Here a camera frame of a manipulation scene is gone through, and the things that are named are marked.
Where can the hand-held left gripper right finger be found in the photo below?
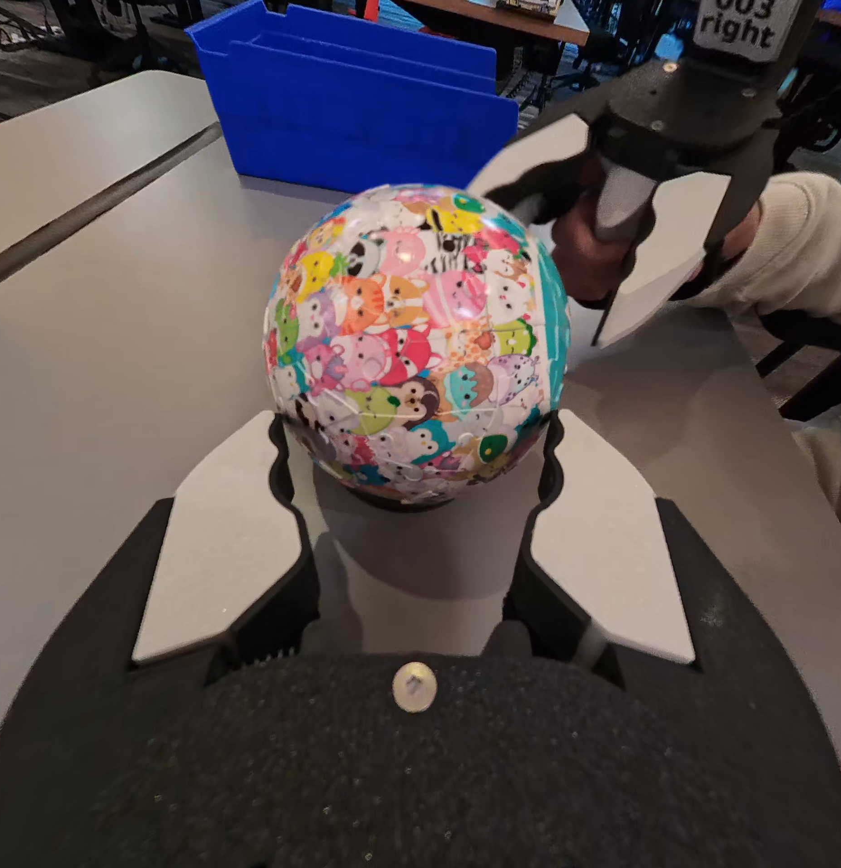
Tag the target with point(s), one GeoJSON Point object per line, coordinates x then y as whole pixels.
{"type": "Point", "coordinates": [610, 556]}

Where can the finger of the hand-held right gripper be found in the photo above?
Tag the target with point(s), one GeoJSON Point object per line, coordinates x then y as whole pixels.
{"type": "Point", "coordinates": [671, 237]}
{"type": "Point", "coordinates": [542, 152]}

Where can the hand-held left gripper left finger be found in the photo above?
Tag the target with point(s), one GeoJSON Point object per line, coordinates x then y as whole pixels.
{"type": "Point", "coordinates": [224, 556]}

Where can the black ball stand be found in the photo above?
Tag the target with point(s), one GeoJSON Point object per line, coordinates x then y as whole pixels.
{"type": "Point", "coordinates": [400, 505]}

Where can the blue plastic bin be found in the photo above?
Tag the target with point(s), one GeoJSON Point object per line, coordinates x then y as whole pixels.
{"type": "Point", "coordinates": [359, 122]}

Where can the colourful puzzle ball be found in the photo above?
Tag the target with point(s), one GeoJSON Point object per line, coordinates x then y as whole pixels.
{"type": "Point", "coordinates": [407, 325]}

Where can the person's right hand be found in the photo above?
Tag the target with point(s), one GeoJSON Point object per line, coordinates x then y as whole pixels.
{"type": "Point", "coordinates": [590, 271]}

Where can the wooden background table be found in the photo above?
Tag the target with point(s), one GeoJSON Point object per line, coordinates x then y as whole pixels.
{"type": "Point", "coordinates": [542, 27]}

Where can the black office chair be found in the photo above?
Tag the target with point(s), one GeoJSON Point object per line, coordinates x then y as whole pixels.
{"type": "Point", "coordinates": [827, 332]}

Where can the person's cream sweatshirt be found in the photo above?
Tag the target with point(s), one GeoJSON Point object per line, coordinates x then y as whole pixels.
{"type": "Point", "coordinates": [830, 475]}

